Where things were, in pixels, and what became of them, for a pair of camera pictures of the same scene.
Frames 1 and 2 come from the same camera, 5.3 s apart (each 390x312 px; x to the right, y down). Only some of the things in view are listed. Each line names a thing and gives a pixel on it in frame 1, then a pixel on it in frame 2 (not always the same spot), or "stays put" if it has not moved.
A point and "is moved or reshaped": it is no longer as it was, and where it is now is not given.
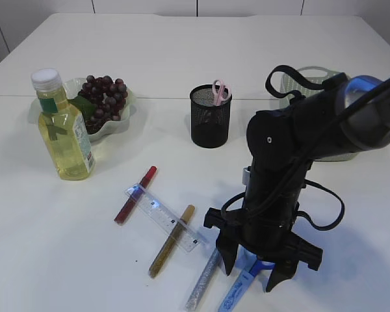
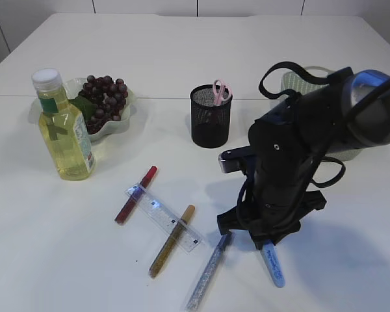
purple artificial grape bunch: (101, 99) stays put
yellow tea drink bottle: (62, 128) stays put
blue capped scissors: (247, 266) is moved or reshaped
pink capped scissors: (221, 92) stays put
